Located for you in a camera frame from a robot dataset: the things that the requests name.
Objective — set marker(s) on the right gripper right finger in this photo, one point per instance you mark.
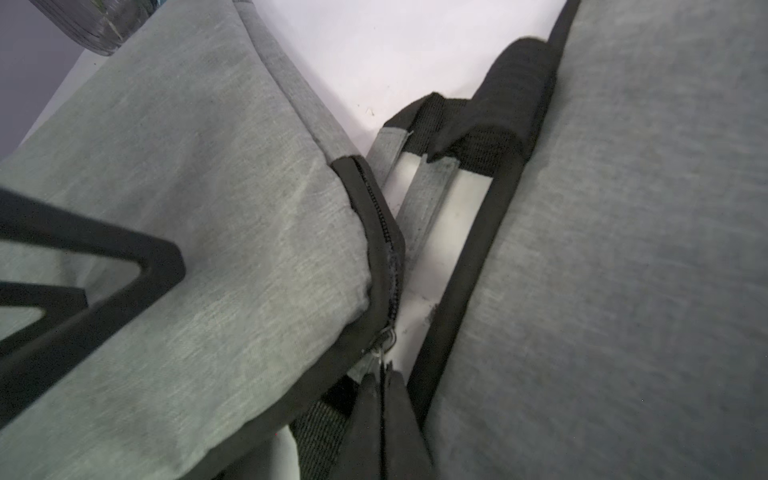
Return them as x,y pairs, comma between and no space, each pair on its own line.
383,439

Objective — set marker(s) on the grey laptop bag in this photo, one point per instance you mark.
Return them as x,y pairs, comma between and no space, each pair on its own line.
607,318
201,131

